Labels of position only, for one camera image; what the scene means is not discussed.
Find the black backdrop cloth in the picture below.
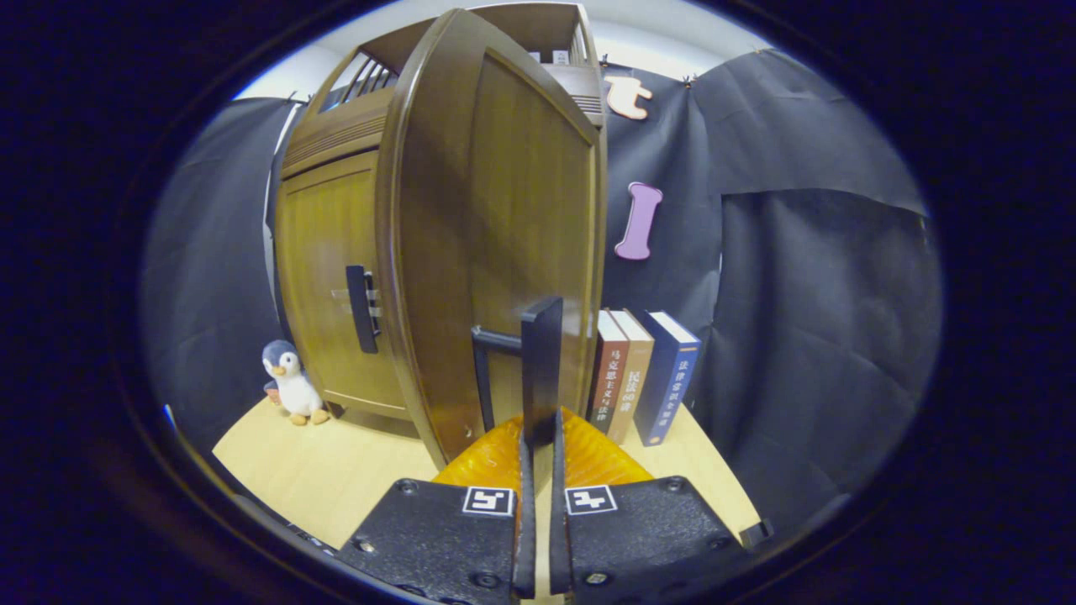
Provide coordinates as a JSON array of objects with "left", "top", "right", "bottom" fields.
[{"left": 139, "top": 46, "right": 944, "bottom": 539}]

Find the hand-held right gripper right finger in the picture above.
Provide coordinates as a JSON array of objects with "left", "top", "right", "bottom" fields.
[{"left": 551, "top": 408, "right": 749, "bottom": 605}]

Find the wooden cabinet drawer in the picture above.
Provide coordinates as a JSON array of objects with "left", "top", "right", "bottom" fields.
[{"left": 280, "top": 84, "right": 398, "bottom": 179}]

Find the wooden cabinet door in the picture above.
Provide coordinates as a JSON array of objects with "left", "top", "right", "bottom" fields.
[
  {"left": 376, "top": 8, "right": 608, "bottom": 471},
  {"left": 275, "top": 151, "right": 413, "bottom": 421}
]

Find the red-brown book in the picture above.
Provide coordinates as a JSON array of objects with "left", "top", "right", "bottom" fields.
[{"left": 588, "top": 309, "right": 630, "bottom": 435}]

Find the blue book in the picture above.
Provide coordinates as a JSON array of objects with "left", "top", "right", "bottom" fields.
[{"left": 632, "top": 309, "right": 702, "bottom": 447}]

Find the wooden double-door shoe cabinet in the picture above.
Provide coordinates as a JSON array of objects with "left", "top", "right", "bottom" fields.
[{"left": 275, "top": 3, "right": 608, "bottom": 471}]

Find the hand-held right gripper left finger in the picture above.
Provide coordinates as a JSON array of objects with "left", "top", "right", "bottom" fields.
[{"left": 336, "top": 412, "right": 537, "bottom": 605}]

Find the tan book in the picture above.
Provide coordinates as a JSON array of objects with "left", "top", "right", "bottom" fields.
[{"left": 607, "top": 309, "right": 656, "bottom": 445}]

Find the penguin plush toy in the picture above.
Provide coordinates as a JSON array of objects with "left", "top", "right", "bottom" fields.
[{"left": 261, "top": 339, "right": 330, "bottom": 426}]

